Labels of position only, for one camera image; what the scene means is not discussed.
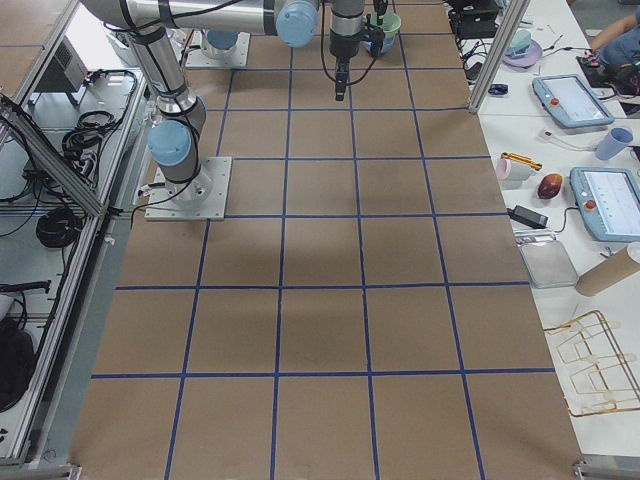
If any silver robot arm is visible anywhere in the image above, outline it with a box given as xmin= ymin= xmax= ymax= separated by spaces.
xmin=84 ymin=1 xmax=388 ymax=203
xmin=83 ymin=1 xmax=320 ymax=48

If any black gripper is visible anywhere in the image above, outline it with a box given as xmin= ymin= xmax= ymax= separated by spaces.
xmin=362 ymin=0 xmax=391 ymax=56

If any upper teach pendant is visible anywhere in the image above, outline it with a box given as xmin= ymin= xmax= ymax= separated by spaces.
xmin=532 ymin=74 xmax=615 ymax=129

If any light green bowl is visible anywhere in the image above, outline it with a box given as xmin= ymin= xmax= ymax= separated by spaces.
xmin=365 ymin=11 xmax=402 ymax=57

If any lower teach pendant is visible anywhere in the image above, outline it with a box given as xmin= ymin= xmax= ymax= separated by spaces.
xmin=569 ymin=167 xmax=639 ymax=243

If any diagonal aluminium frame beam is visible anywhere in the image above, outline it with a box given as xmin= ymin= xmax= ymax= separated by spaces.
xmin=1 ymin=94 xmax=106 ymax=217

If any cardboard tube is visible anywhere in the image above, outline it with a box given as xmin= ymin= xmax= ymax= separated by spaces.
xmin=575 ymin=242 xmax=639 ymax=296

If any coiled black cable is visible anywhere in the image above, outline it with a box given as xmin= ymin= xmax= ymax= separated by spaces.
xmin=35 ymin=207 xmax=81 ymax=250

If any grey square tray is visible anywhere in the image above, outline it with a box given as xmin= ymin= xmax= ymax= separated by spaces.
xmin=519 ymin=241 xmax=578 ymax=289

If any red mango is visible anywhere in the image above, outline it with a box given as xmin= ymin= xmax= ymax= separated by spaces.
xmin=537 ymin=173 xmax=563 ymax=200

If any teach pendant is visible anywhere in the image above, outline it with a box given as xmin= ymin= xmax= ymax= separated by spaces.
xmin=569 ymin=167 xmax=639 ymax=243
xmin=532 ymin=74 xmax=615 ymax=129

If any purple plate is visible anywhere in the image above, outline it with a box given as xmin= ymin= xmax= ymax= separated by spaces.
xmin=502 ymin=40 xmax=543 ymax=69

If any aluminium frame post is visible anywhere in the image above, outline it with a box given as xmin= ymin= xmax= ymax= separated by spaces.
xmin=468 ymin=0 xmax=530 ymax=113

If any pink mug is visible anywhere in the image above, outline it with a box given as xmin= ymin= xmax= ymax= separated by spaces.
xmin=495 ymin=158 xmax=536 ymax=182

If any light blue cup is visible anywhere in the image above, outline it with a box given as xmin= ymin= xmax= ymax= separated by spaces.
xmin=595 ymin=127 xmax=633 ymax=161

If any gold wire rack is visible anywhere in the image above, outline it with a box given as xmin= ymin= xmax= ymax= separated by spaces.
xmin=544 ymin=310 xmax=639 ymax=418

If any black power adapter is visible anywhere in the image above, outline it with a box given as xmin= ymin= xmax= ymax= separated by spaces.
xmin=507 ymin=205 xmax=548 ymax=229

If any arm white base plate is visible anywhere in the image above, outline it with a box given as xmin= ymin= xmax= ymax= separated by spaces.
xmin=144 ymin=157 xmax=232 ymax=221
xmin=185 ymin=31 xmax=251 ymax=69

